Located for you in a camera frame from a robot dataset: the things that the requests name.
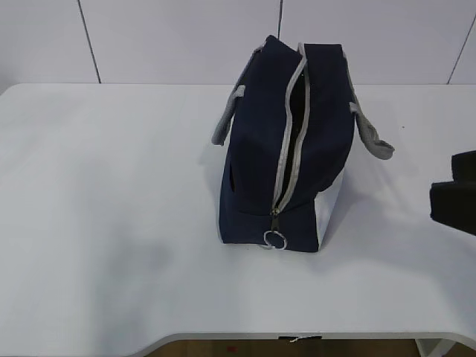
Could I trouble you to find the navy insulated lunch bag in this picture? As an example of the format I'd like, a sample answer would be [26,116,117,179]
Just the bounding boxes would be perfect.
[211,36,394,253]

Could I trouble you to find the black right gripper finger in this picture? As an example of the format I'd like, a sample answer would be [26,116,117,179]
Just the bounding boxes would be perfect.
[429,181,475,235]
[451,150,476,182]

